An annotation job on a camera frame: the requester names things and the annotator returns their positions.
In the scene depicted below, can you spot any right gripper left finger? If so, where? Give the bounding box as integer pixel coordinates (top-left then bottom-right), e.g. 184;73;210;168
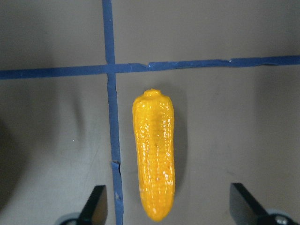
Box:
77;185;108;225

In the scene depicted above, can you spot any yellow corn cob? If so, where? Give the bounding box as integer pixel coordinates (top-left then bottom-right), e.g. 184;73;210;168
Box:
132;89;175;222

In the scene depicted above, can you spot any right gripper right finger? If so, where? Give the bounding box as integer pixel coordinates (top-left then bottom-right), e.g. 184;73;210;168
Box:
229;182;300;225

